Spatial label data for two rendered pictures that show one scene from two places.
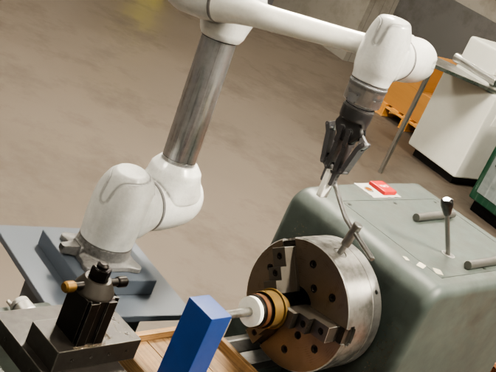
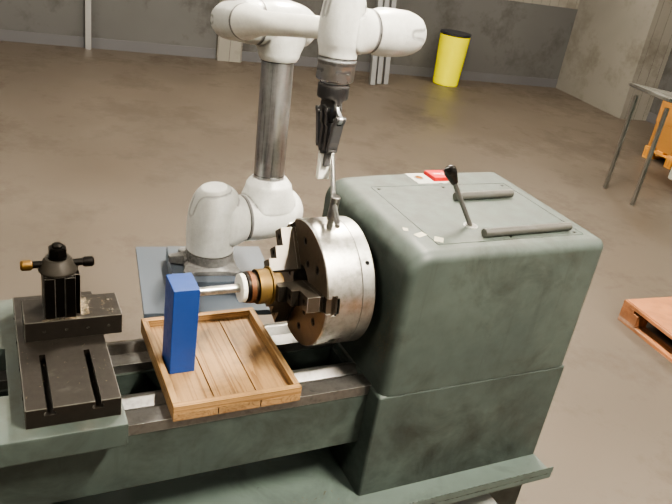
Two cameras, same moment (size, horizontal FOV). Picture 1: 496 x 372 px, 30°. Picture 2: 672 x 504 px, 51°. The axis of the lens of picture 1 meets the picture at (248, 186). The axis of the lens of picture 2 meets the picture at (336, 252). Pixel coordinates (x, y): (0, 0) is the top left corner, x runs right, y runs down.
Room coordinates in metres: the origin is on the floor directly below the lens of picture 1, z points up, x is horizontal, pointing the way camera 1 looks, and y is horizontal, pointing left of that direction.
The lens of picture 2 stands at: (0.57, -0.86, 1.92)
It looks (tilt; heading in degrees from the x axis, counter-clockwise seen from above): 26 degrees down; 23
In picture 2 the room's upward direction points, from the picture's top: 9 degrees clockwise
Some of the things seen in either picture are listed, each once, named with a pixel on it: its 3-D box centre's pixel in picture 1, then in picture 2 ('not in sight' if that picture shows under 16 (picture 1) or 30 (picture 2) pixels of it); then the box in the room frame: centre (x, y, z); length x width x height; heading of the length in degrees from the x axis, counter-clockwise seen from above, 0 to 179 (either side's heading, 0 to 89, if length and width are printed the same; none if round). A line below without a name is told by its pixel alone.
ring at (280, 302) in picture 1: (266, 308); (262, 285); (1.87, -0.15, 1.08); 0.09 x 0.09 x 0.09; 51
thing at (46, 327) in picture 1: (84, 340); (72, 316); (1.59, 0.17, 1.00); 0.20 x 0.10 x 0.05; 141
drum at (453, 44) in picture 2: not in sight; (450, 58); (9.75, 1.81, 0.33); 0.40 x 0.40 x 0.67
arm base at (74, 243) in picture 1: (97, 246); (203, 255); (2.29, 0.32, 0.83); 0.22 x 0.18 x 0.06; 134
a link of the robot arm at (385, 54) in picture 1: (386, 49); (346, 22); (2.10, -0.16, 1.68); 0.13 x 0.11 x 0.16; 150
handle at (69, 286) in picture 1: (73, 286); (31, 265); (1.52, 0.22, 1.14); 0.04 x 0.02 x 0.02; 141
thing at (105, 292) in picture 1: (95, 283); (57, 263); (1.57, 0.19, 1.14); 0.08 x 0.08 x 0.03
